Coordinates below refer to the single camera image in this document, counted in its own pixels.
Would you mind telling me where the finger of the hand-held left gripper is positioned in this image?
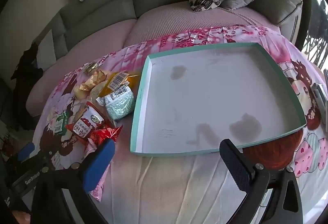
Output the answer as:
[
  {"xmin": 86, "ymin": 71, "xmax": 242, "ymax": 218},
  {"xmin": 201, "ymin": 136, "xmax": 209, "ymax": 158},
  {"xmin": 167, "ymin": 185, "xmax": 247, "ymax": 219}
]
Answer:
[{"xmin": 8, "ymin": 142, "xmax": 55, "ymax": 176}]

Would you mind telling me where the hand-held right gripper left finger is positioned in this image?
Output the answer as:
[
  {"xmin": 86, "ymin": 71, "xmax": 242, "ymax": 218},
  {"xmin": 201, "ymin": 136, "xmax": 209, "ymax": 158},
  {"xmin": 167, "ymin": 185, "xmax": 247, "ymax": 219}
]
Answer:
[{"xmin": 31, "ymin": 138, "xmax": 116, "ymax": 224}]

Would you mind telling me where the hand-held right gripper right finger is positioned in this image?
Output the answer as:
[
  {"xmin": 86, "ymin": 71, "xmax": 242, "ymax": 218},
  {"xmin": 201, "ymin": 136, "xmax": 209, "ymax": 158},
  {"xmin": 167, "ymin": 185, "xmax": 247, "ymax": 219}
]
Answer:
[{"xmin": 220, "ymin": 139, "xmax": 304, "ymax": 224}]

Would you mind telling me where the red foil snack packet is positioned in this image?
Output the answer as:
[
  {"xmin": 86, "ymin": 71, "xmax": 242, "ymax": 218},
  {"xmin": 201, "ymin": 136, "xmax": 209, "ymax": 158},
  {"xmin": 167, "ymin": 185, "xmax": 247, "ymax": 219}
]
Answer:
[{"xmin": 65, "ymin": 124, "xmax": 123, "ymax": 147}]

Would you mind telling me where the red and white biscuit packet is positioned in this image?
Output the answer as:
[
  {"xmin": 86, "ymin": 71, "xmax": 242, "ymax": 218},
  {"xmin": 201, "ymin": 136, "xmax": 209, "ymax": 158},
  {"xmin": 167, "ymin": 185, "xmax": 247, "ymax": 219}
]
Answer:
[{"xmin": 73, "ymin": 102, "xmax": 105, "ymax": 138}]

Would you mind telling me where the green and white snack packet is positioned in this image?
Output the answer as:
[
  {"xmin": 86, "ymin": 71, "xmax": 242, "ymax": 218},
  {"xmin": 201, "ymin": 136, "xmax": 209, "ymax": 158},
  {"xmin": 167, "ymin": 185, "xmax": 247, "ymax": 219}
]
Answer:
[{"xmin": 96, "ymin": 85, "xmax": 135, "ymax": 120}]

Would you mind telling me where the teal cardboard tray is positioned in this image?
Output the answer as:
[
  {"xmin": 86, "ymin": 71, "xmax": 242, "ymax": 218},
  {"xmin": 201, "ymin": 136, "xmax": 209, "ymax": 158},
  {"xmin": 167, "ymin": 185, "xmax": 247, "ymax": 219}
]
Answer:
[{"xmin": 130, "ymin": 42, "xmax": 307, "ymax": 158}]

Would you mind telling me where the beige snack packet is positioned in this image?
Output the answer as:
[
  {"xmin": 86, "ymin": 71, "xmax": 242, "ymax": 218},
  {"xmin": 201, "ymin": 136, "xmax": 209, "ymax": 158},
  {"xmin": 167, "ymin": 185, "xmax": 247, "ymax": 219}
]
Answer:
[{"xmin": 79, "ymin": 70, "xmax": 109, "ymax": 91}]

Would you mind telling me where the person's left hand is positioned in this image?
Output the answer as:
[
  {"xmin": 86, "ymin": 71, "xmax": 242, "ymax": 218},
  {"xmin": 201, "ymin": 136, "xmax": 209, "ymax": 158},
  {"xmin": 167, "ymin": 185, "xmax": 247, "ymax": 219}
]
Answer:
[{"xmin": 12, "ymin": 210, "xmax": 32, "ymax": 224}]

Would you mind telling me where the small green snack packet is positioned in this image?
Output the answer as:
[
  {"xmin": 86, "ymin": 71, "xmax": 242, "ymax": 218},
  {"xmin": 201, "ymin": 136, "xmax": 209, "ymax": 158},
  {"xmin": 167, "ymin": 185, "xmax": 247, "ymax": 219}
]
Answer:
[{"xmin": 52, "ymin": 111, "xmax": 69, "ymax": 136}]

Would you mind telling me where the pink printed blanket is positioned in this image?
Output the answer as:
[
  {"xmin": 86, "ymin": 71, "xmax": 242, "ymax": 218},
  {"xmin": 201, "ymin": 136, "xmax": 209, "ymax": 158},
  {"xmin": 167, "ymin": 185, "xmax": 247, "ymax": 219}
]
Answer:
[{"xmin": 33, "ymin": 24, "xmax": 328, "ymax": 224}]

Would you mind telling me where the black clothing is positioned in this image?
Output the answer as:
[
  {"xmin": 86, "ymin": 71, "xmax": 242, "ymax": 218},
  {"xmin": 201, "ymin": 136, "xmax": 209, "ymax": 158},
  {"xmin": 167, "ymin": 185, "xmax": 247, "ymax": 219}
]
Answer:
[{"xmin": 10, "ymin": 42, "xmax": 39, "ymax": 132}]

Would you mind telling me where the orange jelly packet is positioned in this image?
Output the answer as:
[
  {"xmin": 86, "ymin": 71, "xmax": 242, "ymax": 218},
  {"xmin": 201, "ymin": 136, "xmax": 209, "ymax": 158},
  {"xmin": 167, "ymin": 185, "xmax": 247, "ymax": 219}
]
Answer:
[{"xmin": 102, "ymin": 72, "xmax": 140, "ymax": 97}]

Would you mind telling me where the white pillow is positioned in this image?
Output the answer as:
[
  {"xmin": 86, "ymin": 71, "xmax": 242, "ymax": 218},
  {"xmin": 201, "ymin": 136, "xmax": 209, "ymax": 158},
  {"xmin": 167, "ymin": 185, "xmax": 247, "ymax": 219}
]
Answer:
[{"xmin": 37, "ymin": 29, "xmax": 57, "ymax": 64}]

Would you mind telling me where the white rectangular device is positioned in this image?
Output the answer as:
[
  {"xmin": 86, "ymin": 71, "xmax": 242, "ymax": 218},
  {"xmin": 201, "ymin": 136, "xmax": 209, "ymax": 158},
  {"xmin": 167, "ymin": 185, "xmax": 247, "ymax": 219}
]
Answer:
[{"xmin": 311, "ymin": 82, "xmax": 328, "ymax": 118}]

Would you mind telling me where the smartphone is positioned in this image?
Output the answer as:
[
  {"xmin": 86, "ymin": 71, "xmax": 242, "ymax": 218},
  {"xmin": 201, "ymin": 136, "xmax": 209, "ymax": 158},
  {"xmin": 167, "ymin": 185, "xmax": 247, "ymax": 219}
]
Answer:
[{"xmin": 323, "ymin": 69, "xmax": 328, "ymax": 133}]

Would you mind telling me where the black metal chair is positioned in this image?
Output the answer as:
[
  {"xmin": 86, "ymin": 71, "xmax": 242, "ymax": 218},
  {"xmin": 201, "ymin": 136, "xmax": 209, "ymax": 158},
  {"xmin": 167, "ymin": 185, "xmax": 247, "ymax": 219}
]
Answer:
[{"xmin": 304, "ymin": 0, "xmax": 328, "ymax": 65}]

